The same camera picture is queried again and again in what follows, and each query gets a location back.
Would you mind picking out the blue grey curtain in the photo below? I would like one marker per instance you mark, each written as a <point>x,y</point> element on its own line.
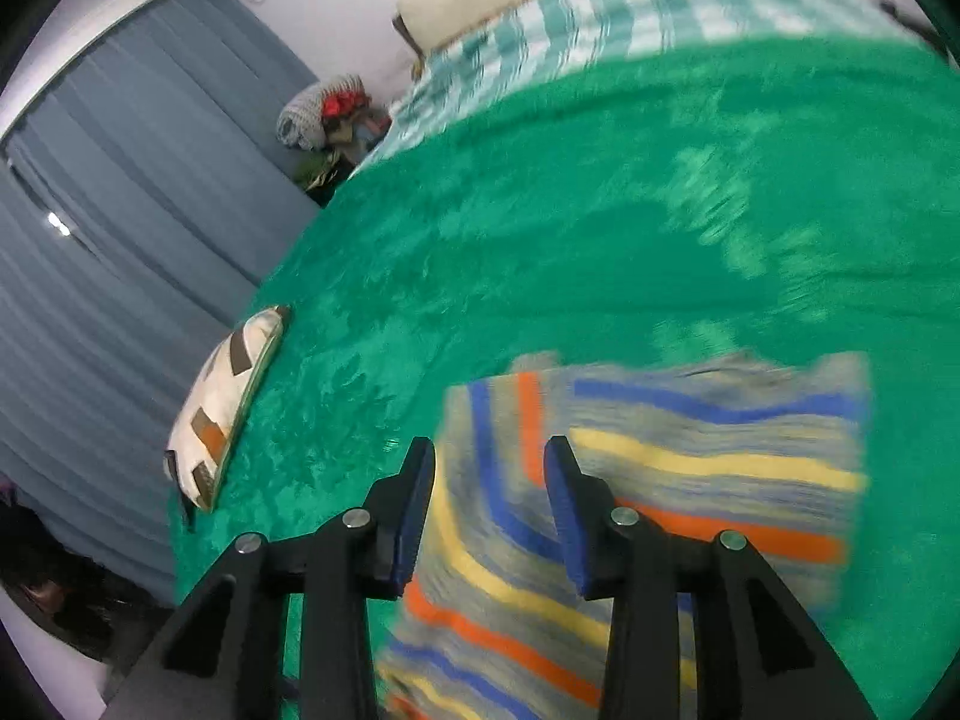
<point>145,197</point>

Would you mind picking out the green plaid sheet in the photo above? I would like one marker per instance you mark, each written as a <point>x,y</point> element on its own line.
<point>543,40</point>

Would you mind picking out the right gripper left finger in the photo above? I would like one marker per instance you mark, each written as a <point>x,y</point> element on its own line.
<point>221,653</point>

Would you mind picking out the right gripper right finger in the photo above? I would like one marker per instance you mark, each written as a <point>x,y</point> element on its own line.
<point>758,654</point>

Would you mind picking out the pile of clothes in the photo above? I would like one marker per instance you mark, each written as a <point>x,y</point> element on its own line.
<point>336,125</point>

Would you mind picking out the green bedspread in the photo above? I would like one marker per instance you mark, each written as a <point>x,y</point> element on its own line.
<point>788,198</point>

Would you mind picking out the patterned white brown pillow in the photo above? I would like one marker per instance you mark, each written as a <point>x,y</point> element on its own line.
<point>211,418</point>

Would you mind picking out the striped knit sweater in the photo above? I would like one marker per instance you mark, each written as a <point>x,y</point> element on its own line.
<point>491,626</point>

